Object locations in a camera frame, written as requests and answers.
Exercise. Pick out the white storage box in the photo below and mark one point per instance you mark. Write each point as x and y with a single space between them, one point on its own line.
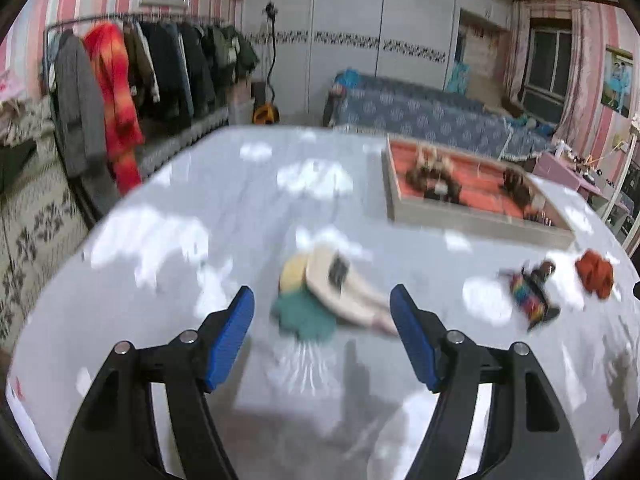
242 105

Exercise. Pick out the orange jacket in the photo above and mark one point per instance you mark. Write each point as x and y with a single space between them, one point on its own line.
115 105

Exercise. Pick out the sofa with blue patterned cover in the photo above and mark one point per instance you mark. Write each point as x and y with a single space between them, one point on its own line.
425 110

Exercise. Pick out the pink floral curtain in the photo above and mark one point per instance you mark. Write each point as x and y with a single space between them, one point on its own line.
515 50
587 65

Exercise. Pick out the orange scrunchie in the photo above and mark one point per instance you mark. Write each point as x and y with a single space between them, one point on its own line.
595 272

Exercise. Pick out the pink cabinet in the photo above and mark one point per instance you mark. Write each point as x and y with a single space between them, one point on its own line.
555 170

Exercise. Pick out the yellow round hair accessory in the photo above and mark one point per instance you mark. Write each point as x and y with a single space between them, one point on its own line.
292 272

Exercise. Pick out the metal clothes rack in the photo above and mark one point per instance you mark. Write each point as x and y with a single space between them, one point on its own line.
100 19

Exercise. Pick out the white overhead cabinet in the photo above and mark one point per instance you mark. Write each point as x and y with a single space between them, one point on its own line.
485 5

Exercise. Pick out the wall poster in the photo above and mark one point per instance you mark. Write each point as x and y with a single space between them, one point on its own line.
617 82

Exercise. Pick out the grey coat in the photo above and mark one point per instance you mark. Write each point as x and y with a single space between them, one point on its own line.
77 110

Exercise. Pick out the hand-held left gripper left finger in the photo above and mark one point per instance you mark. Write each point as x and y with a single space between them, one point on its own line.
227 340

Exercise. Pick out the green felt hair accessory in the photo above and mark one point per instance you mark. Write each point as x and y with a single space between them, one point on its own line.
305 317

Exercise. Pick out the grey printed bed sheet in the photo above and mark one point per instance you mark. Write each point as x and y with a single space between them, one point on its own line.
225 195

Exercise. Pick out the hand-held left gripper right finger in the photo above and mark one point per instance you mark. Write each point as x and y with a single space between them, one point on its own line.
415 340

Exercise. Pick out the orange lined jewelry tray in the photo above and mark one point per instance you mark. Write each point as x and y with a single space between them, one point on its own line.
480 195

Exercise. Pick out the blue hanging cloth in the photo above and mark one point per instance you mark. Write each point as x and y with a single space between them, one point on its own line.
457 77

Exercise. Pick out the garment steamer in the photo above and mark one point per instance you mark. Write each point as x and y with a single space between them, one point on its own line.
267 110

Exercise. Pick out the row of hanging dark clothes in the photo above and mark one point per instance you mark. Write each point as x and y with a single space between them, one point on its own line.
185 70

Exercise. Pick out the grey patterned blanket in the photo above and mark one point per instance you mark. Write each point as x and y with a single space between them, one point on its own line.
35 230

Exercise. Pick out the white sliding wardrobe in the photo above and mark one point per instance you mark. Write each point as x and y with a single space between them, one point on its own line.
350 5

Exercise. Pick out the black claw hair clip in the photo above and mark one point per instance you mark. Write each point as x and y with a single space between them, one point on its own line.
517 187

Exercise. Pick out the white framed standing mirror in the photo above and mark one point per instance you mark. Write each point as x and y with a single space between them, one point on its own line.
625 185

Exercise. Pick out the window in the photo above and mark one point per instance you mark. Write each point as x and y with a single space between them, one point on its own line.
547 70

